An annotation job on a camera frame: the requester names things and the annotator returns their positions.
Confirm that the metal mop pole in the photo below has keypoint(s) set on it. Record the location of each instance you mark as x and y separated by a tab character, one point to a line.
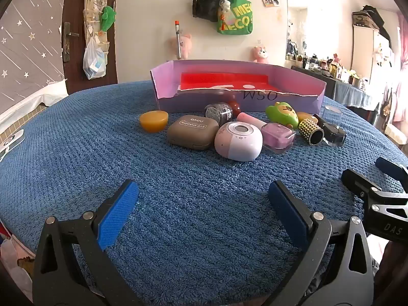
178	41

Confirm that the beige hanging organizer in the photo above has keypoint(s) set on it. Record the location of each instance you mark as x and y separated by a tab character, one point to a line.
92	22

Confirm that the green plush toy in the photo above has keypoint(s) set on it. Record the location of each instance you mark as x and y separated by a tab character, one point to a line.
107	17

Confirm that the clear plastic bag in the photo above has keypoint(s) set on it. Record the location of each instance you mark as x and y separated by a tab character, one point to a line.
94	62

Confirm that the blue table cloth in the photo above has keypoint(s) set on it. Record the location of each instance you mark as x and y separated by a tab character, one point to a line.
350	94

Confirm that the pale pink plush toy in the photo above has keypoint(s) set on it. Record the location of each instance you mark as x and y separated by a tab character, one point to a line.
186	44

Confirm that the pink nail polish bottle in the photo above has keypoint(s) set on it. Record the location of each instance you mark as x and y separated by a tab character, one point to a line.
278	137

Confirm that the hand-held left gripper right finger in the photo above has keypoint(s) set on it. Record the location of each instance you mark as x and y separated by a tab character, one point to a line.
287	213

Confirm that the green tote bag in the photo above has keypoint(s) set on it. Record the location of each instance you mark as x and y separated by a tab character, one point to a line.
240	19

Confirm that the black nail polish bottle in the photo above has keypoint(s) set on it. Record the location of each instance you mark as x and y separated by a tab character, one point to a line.
333	135

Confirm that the yellow grid mat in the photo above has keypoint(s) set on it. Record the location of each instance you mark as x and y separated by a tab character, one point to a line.
16	121

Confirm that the lavender round device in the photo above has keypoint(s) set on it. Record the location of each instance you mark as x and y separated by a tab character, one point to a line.
237	140

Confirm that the white cabinet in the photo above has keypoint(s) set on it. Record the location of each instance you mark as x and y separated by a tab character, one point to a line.
365	51

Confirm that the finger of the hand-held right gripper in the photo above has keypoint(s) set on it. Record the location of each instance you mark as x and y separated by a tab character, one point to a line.
390	167
360	183

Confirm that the glitter bottle with red cap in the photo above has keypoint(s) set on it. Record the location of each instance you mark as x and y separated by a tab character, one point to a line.
216	112

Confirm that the pink cardboard box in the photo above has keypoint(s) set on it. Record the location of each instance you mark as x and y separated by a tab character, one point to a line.
191	102

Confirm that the black backpack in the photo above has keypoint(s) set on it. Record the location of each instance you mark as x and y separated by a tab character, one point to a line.
207	1

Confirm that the small orange dome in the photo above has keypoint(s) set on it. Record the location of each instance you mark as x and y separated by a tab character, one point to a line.
306	117

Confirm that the large orange dome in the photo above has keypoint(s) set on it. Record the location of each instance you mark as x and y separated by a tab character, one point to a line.
153	121

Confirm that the green avocado toy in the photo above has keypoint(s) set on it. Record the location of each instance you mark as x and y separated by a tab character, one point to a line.
280	116

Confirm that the bright pink plush toy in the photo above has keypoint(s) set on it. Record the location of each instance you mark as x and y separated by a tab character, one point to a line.
260	54

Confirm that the pink curtain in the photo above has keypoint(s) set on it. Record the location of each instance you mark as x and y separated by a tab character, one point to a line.
402	70

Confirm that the brown wooden door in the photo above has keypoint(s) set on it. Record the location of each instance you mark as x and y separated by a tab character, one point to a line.
75	73

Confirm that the white plastic sheet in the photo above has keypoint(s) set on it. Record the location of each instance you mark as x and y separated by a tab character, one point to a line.
32	97

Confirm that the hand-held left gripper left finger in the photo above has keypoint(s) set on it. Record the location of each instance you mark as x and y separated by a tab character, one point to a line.
118	216

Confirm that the wall mirror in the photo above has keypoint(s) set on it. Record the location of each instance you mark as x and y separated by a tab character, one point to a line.
298	28

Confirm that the dark side table with clutter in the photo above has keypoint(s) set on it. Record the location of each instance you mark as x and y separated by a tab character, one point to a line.
331	67

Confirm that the clear plastic cup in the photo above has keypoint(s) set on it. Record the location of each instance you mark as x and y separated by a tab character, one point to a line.
332	113

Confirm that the dark bags on cabinet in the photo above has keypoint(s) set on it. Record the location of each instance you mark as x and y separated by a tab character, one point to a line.
371	16

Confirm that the gold studded cylinder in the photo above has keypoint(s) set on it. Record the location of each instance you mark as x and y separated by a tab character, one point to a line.
309	130

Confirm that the black dresser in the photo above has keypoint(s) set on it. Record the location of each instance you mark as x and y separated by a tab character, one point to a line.
330	86

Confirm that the brown eyeshadow case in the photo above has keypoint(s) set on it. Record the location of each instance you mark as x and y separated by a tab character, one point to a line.
191	132

